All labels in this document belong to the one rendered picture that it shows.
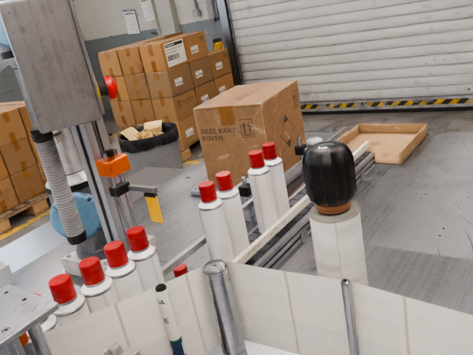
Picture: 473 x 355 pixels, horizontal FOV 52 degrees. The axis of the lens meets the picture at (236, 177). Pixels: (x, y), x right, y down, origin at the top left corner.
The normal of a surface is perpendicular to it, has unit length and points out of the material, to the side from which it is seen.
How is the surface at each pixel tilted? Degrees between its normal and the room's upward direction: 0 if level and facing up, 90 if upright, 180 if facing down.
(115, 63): 90
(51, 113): 90
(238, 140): 90
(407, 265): 0
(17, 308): 0
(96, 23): 90
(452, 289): 0
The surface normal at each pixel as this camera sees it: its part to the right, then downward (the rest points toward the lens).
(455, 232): -0.18, -0.92
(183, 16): -0.53, 0.39
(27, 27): 0.33, 0.28
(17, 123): 0.85, 0.03
